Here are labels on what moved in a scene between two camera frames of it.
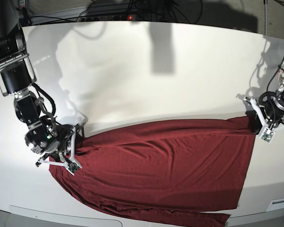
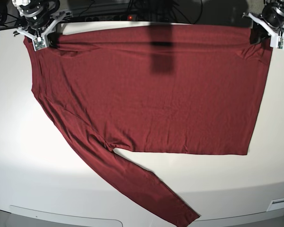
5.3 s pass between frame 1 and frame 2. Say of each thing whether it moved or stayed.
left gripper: moved
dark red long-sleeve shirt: moved
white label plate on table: stayed
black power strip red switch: stayed
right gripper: moved
